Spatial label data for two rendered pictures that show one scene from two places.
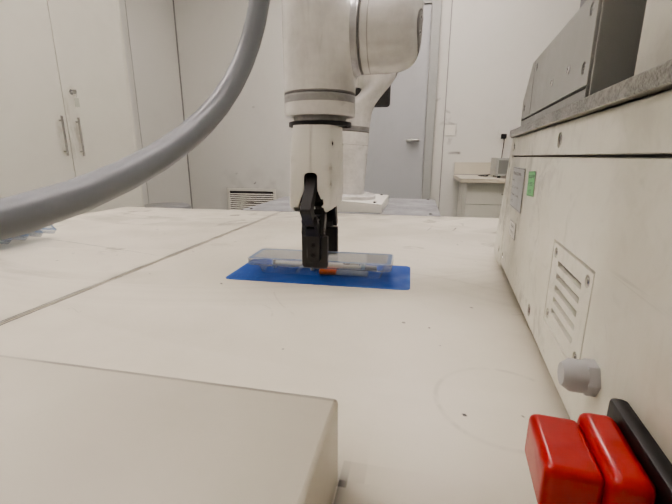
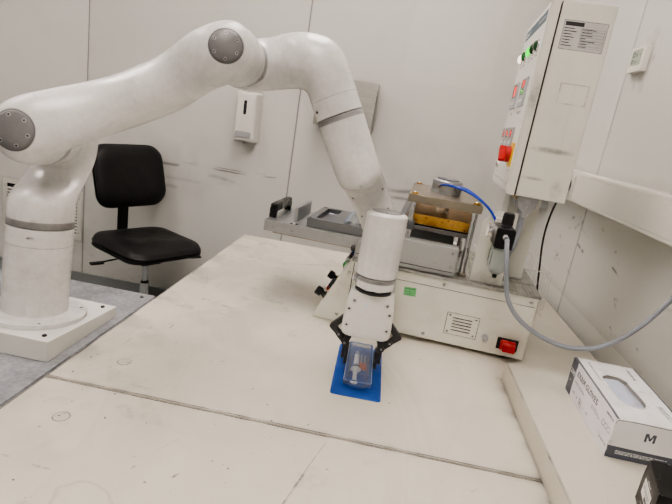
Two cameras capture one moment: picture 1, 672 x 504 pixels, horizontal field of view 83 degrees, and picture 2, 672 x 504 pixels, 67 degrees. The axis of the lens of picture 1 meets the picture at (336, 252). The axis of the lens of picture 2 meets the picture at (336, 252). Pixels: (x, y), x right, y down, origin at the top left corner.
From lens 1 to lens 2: 1.27 m
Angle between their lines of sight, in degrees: 93
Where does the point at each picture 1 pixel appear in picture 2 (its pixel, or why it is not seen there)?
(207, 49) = not seen: outside the picture
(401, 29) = not seen: hidden behind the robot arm
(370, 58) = not seen: hidden behind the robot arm
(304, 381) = (470, 381)
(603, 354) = (487, 332)
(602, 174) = (479, 300)
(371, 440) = (487, 375)
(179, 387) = (517, 378)
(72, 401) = (531, 390)
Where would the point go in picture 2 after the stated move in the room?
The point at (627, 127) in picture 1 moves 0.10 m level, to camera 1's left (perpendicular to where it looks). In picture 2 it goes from (489, 294) to (506, 309)
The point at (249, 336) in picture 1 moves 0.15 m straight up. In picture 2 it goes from (448, 391) to (464, 325)
